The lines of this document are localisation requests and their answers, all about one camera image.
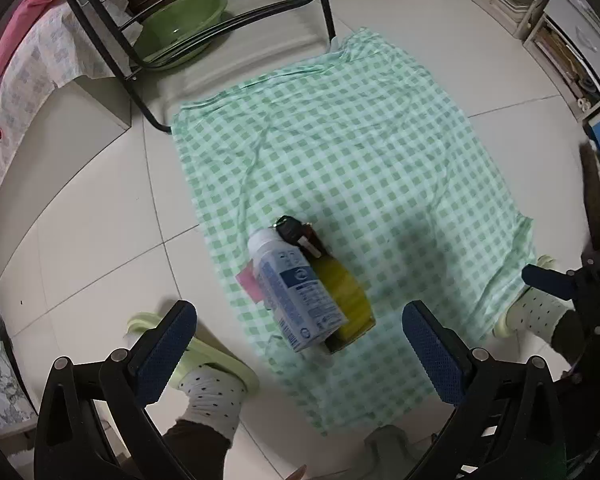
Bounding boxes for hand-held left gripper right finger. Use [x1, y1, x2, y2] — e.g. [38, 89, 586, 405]
[402, 300, 568, 480]

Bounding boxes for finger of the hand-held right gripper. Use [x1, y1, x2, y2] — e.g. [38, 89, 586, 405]
[522, 264, 578, 303]

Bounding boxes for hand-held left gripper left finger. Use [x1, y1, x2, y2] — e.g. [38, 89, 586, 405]
[34, 300, 198, 480]

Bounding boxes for white cardboard box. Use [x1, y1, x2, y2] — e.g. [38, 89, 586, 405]
[261, 280, 378, 361]

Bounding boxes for yellow tape roll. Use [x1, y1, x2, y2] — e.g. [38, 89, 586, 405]
[312, 255, 376, 348]

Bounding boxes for pink sticky note pad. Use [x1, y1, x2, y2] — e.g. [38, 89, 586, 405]
[236, 267, 267, 306]

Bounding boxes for white and blue bottle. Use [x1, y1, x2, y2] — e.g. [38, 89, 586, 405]
[247, 227, 348, 353]

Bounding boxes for small black gadget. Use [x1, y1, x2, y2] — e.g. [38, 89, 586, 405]
[274, 215, 332, 262]

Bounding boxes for person's right dotted sock foot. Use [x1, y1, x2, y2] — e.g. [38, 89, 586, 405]
[509, 290, 574, 345]

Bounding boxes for person's dotted sock foot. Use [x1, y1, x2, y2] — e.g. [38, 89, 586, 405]
[509, 290, 574, 345]
[177, 365, 248, 442]

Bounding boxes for person's right trouser leg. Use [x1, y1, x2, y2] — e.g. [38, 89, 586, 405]
[551, 309, 589, 367]

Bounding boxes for person's trouser leg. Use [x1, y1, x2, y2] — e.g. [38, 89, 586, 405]
[551, 309, 589, 367]
[159, 417, 232, 480]

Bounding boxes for light green slipper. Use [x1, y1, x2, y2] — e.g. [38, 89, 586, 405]
[125, 312, 261, 397]
[492, 255, 559, 339]

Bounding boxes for person's left dotted sock foot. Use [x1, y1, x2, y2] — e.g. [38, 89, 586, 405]
[177, 365, 248, 442]

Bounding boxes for grey rounded object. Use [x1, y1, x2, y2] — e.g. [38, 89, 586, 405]
[364, 424, 417, 467]

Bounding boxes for person's left trouser leg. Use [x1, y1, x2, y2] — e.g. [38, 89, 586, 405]
[159, 417, 232, 480]

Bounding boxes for floral patterned storage box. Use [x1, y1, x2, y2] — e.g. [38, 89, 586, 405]
[0, 324, 37, 442]

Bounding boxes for green checkered cloth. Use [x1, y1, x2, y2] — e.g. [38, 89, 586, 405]
[172, 27, 537, 436]

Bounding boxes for white shelf unit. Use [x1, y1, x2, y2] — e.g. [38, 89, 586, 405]
[425, 0, 600, 123]

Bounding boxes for bed with floral sheet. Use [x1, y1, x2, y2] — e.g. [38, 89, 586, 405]
[0, 0, 132, 221]

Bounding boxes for green plastic basin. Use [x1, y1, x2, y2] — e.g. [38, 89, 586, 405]
[132, 0, 228, 72]

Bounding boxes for black metal drying rack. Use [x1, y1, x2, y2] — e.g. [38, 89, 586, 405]
[50, 0, 338, 133]

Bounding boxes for pink blanket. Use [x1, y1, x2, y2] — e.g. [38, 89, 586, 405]
[0, 0, 77, 117]

